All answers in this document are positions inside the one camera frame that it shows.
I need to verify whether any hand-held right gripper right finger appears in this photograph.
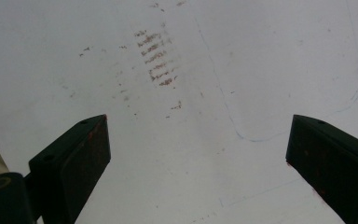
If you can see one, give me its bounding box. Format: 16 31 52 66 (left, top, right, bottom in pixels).
285 114 358 224

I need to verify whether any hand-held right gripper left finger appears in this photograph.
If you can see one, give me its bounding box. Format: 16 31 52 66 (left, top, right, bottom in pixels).
28 114 112 224

